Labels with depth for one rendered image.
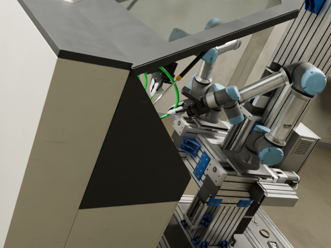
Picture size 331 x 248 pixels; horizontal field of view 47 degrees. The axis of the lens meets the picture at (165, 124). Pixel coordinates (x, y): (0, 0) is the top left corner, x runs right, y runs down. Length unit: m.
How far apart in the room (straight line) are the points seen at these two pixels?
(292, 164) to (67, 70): 1.73
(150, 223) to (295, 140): 1.05
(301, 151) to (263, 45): 2.46
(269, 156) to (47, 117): 1.13
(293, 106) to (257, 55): 2.97
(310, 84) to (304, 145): 0.76
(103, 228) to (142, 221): 0.22
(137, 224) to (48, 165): 0.68
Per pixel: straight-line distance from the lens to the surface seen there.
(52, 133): 1.42
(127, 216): 1.92
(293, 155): 2.56
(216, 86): 2.45
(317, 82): 1.90
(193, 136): 2.50
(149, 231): 2.10
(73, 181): 1.61
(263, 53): 4.86
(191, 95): 1.83
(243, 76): 4.97
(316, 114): 6.57
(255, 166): 2.16
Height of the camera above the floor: 1.90
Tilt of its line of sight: 23 degrees down
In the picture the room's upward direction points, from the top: 24 degrees clockwise
